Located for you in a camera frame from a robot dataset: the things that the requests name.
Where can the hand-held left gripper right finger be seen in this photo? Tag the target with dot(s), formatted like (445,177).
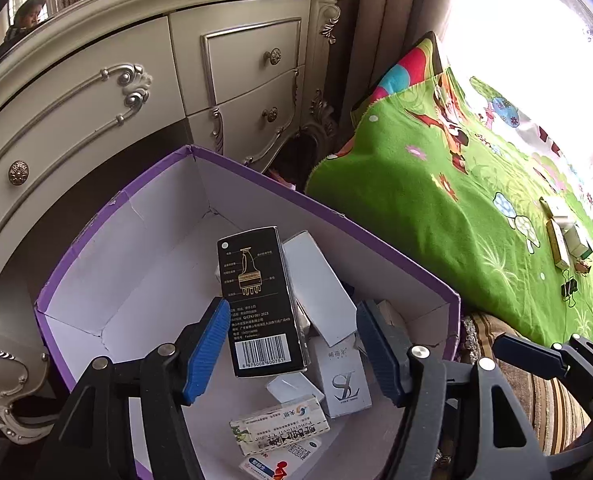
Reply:
(376,350)

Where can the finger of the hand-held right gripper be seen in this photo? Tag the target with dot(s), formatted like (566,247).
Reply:
(526,352)

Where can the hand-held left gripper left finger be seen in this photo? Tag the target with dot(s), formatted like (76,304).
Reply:
(209,350)

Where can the white box with grey logo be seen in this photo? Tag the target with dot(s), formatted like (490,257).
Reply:
(344,385)

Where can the black box with comb drawing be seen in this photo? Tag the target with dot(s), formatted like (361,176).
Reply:
(261,310)

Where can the white box red smudge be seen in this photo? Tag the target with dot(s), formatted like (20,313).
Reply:
(316,285)

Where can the large plain white box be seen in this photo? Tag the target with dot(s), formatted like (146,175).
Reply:
(289,389)

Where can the white box with green print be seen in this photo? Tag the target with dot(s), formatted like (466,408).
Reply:
(276,422)

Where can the purple cardboard box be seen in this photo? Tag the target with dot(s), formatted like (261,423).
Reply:
(141,270)

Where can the white box blue red print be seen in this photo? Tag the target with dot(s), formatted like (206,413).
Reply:
(281,462)

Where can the black binder clip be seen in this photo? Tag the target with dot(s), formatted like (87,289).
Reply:
(569,289)

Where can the narrow white and gold box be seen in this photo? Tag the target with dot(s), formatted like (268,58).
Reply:
(558,247)

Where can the small plain white box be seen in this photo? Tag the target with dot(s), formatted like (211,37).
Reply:
(578,245)

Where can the flat white device box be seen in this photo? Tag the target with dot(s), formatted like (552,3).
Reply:
(556,207)

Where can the green cartoon printed blanket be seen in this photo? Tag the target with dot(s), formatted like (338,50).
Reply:
(426,200)

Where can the small metal drawer knob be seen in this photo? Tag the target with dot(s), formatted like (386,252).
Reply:
(275,56)
(270,114)

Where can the cream ornate dresser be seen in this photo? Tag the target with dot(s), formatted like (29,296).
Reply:
(101,125)

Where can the large metal drawer knob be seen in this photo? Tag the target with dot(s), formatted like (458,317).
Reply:
(18,172)

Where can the brown curtain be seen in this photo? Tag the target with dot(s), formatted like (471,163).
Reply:
(401,10)

